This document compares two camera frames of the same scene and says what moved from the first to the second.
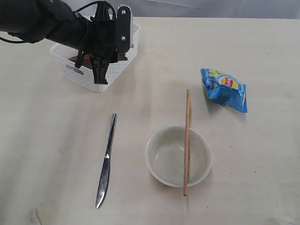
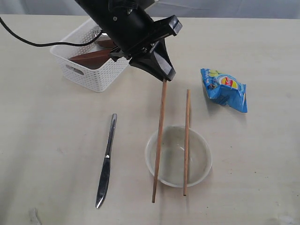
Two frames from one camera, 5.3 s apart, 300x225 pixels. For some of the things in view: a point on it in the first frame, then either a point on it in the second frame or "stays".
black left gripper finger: x=99 y=66 → x=147 y=47
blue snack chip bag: x=225 y=89 stays
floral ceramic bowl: x=165 y=156 stays
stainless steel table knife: x=104 y=179 stays
